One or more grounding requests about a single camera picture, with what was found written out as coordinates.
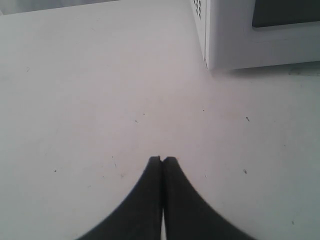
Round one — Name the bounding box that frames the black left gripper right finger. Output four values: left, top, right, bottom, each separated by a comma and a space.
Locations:
162, 157, 252, 240

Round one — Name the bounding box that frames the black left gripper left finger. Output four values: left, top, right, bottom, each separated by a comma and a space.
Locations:
80, 156, 163, 240

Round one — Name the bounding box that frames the white microwave door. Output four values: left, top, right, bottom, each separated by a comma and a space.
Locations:
201, 0, 320, 70

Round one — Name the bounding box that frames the white microwave oven body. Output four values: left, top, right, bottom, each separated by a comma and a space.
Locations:
190, 0, 208, 67

